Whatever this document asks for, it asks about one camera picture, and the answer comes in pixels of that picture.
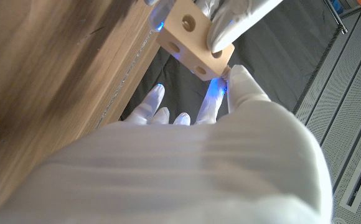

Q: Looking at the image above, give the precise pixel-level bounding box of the black backdrop stand pole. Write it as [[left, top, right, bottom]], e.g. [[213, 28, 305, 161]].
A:
[[323, 0, 349, 35]]

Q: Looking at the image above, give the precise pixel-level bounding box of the wooden block with holes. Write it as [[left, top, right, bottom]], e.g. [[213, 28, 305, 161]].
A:
[[155, 0, 236, 82]]

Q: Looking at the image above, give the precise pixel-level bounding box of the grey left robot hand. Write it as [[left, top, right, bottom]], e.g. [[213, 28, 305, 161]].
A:
[[144, 0, 284, 54]]

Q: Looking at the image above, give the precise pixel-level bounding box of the grey tape outline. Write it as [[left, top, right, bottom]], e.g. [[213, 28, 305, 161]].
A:
[[95, 29, 155, 130]]

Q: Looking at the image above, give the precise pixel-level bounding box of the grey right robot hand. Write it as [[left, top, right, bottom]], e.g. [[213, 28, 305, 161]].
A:
[[0, 64, 334, 224]]

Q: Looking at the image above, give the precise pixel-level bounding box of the black backdrop curtain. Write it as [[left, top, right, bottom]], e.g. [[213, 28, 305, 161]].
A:
[[120, 0, 340, 122]]

